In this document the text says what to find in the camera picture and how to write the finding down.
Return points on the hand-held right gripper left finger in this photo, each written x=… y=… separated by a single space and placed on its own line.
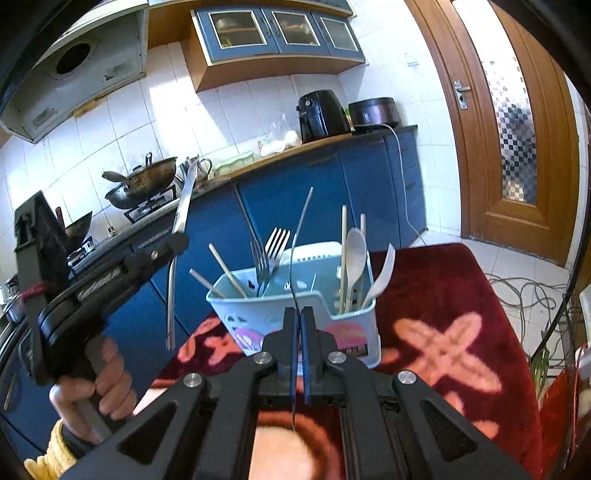
x=284 y=341

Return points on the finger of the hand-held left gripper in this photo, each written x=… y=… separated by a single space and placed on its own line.
x=157 y=251

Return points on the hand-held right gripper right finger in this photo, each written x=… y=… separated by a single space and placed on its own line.
x=311 y=341

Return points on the metal knife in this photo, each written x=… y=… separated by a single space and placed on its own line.
x=182 y=207

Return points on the light blue utensil box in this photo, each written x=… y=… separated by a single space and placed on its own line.
x=221 y=309

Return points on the metal fork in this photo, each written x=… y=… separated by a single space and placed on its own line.
x=259 y=267
x=275 y=247

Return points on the beige plastic spoon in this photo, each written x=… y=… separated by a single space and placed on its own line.
x=355 y=251

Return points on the long bamboo chopstick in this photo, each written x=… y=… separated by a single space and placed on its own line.
x=343 y=240

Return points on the thin metal utensil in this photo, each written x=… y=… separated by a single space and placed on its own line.
x=302 y=217

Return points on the white chopstick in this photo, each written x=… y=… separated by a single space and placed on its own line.
x=363 y=221

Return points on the person's left forearm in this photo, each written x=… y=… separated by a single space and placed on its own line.
x=51 y=457

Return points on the person's left hand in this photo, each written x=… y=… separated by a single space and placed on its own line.
x=113 y=387

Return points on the gas stove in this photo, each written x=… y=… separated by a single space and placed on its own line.
x=147 y=207

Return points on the large black wok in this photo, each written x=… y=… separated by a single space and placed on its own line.
x=143 y=180

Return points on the small black wok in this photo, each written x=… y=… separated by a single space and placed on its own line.
x=78 y=228

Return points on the metal kettle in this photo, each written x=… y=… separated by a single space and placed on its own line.
x=203 y=168

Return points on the pale green tray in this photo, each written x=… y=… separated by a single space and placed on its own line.
x=235 y=164

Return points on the blue base cabinet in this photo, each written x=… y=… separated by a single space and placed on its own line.
x=277 y=198

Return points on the red floral printed blanket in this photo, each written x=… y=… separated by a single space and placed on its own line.
x=461 y=295

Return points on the clear plastic bag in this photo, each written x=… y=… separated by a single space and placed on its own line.
x=281 y=143

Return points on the range hood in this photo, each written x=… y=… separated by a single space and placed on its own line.
x=92 y=55

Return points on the black air fryer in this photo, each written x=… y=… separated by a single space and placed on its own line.
x=323 y=115

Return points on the wooden door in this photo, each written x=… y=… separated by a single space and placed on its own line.
x=471 y=184

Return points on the dark rice cooker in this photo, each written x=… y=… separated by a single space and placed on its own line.
x=374 y=115

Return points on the blue wall cabinet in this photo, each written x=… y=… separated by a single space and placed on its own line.
x=258 y=46

